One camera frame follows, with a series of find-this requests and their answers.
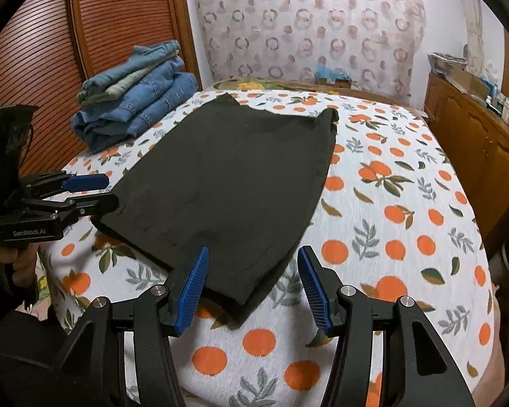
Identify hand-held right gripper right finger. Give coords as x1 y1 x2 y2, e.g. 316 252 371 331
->
298 246 476 407

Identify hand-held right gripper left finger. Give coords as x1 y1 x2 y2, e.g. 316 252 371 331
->
53 246 210 407

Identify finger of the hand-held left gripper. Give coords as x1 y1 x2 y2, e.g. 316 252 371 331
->
23 193 119 226
19 171 110 199

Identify black pants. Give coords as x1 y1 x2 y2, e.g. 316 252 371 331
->
90 93 339 306

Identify person's left forearm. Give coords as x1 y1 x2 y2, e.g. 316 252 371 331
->
0 271 75 407

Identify person's left hand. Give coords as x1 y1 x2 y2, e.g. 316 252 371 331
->
0 241 40 304

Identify dark blue folded jeans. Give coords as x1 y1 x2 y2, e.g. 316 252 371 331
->
71 72 199 155

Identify pale grey folded jeans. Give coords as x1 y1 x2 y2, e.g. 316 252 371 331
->
85 70 154 103

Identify wooden slatted wardrobe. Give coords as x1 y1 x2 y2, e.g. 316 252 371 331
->
0 0 202 179

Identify orange fruit print bedsheet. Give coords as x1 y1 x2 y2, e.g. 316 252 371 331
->
38 89 495 407

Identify medium blue folded jeans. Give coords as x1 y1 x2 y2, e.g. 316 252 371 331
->
110 57 196 125

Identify light blue folded jeans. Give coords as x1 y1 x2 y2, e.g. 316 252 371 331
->
80 40 182 94

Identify wooden sideboard cabinet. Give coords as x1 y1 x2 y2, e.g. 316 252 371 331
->
424 72 509 264

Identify cardboard box with blue packets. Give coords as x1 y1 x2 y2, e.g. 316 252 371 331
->
314 64 353 90

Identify brown cardboard box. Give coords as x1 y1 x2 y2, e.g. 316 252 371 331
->
447 68 491 99

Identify cluttered storage basket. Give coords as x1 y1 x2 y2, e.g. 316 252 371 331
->
428 51 470 76

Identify circle patterned curtain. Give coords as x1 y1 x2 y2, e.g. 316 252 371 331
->
182 0 427 106

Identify white tied curtain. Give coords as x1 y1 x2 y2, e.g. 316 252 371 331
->
467 0 499 73

